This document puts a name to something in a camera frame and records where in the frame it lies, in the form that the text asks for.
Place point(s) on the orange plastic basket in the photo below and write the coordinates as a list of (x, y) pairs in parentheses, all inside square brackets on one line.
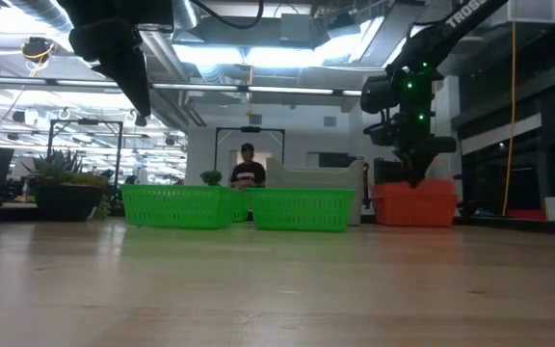
[(414, 212)]

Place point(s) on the silver ceiling duct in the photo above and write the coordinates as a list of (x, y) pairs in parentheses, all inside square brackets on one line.
[(41, 12)]

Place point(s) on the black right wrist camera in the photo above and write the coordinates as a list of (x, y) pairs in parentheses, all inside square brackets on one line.
[(378, 94)]

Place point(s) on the green plastic basket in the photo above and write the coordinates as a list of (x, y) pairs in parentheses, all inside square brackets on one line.
[(176, 207), (301, 209)]

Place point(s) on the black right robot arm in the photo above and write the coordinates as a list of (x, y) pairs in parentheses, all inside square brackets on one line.
[(451, 29)]

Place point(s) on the person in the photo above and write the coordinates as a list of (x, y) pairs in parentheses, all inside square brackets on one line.
[(247, 171)]

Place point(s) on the potted succulent plant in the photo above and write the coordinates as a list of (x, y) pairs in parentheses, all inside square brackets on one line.
[(68, 202)]

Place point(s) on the small green plant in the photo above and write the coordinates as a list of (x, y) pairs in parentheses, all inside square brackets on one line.
[(211, 177)]

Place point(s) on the black aluminium frame rail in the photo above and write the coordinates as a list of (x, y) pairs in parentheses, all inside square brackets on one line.
[(518, 225)]

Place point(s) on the red low object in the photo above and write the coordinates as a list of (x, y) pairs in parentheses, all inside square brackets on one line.
[(525, 214)]

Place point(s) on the black ceiling camera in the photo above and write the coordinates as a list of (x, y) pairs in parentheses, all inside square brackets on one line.
[(36, 49)]

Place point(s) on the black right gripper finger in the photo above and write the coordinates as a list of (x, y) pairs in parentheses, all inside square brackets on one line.
[(412, 168), (423, 168)]

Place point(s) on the translucent white plastic bin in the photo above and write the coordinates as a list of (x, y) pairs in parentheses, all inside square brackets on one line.
[(316, 173)]

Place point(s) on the long ceiling light strip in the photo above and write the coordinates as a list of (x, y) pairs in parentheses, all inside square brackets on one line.
[(195, 87)]

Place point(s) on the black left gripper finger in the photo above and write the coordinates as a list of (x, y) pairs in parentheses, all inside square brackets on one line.
[(94, 45), (135, 72)]

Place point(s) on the white ceiling box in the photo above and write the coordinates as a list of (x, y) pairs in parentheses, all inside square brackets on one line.
[(533, 10)]

